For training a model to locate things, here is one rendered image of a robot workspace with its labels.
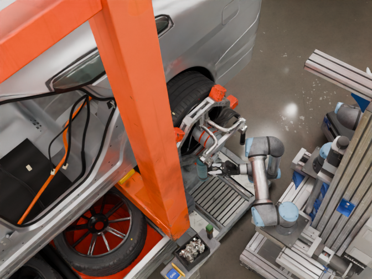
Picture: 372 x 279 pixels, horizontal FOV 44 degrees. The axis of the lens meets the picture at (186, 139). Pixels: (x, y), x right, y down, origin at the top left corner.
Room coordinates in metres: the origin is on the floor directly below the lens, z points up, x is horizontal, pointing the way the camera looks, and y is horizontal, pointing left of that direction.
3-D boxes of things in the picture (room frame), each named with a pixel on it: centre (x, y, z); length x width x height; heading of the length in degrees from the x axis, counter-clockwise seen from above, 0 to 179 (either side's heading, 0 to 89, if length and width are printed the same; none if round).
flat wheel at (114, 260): (1.26, 0.71, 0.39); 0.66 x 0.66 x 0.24
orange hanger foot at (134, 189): (1.41, 0.37, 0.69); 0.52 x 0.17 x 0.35; 39
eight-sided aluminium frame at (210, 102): (1.69, -0.11, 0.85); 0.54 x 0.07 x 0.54; 129
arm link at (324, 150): (1.31, -0.89, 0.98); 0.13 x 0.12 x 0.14; 60
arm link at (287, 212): (0.96, -0.53, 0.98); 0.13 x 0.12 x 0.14; 87
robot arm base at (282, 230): (0.96, -0.54, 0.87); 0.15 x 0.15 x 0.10
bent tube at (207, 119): (1.66, -0.27, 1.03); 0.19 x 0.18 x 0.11; 39
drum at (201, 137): (1.63, -0.16, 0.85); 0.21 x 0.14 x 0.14; 39
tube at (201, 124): (1.53, -0.11, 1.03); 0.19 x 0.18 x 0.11; 39
